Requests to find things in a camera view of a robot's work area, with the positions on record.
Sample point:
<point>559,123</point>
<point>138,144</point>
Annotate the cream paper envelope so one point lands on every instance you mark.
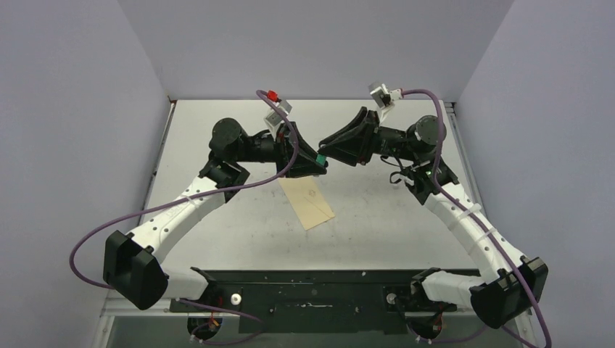
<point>307,201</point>

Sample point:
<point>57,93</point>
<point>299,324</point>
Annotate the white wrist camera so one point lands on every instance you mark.
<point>385,98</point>
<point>273,120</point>

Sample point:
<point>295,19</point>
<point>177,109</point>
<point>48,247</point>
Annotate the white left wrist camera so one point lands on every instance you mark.
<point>273,120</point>

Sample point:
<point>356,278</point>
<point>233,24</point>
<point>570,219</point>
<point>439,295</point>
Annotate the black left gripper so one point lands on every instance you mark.
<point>305,164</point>

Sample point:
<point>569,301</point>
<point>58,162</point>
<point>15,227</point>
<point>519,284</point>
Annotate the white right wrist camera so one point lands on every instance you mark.
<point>385,98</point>

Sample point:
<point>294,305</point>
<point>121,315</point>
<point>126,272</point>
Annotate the green white glue stick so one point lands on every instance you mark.
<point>321,159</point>

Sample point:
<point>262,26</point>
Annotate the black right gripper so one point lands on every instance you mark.
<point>352,145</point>

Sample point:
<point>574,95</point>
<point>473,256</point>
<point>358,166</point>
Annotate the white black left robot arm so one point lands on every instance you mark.
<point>133,260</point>

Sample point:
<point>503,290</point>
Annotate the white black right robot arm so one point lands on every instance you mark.
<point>508,281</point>

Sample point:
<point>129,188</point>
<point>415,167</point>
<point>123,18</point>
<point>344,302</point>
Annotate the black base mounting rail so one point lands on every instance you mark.
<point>319,301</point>

